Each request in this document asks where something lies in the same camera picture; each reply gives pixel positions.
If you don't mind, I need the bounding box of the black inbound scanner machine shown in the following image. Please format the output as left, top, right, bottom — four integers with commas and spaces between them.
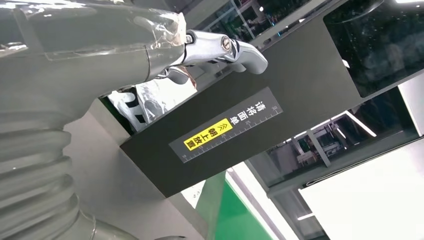
62, 0, 424, 240

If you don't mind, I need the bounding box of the green conveyor belt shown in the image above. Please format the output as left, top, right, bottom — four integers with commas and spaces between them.
213, 168, 289, 240

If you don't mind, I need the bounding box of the white printed plastic bag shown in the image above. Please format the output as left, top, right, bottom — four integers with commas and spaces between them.
107, 66, 199, 133

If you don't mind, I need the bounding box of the black and yellow label strip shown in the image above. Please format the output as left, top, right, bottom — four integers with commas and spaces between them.
168, 86, 284, 164

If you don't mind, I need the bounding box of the dark window frame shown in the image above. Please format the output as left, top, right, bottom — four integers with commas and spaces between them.
246, 86, 424, 240

